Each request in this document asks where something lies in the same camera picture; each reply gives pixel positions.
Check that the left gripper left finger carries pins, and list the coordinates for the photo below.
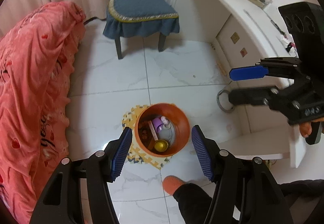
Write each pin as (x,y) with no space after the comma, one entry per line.
(60,200)

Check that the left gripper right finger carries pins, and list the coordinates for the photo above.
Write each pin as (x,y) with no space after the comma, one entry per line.
(244,184)

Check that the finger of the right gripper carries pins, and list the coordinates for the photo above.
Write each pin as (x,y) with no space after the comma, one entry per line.
(248,73)
(252,96)

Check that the orange trash bin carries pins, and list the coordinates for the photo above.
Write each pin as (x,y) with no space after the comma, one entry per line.
(162,130)

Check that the right hand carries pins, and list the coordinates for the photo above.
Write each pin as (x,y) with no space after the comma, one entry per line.
(306,129)

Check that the white desk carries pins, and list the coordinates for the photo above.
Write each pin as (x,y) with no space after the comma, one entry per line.
(241,34)

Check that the orange slipper foot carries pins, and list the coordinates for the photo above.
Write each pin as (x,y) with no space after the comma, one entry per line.
(171,184)

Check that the yellow foam puzzle mat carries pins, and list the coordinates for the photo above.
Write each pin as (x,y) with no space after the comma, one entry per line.
(137,154)

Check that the white chair blue cushion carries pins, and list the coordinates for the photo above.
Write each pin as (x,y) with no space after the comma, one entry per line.
(131,18)

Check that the pink bed blanket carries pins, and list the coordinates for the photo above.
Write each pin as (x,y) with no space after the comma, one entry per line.
(37,57)

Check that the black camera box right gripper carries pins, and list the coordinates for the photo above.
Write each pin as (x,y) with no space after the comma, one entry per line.
(304,22)

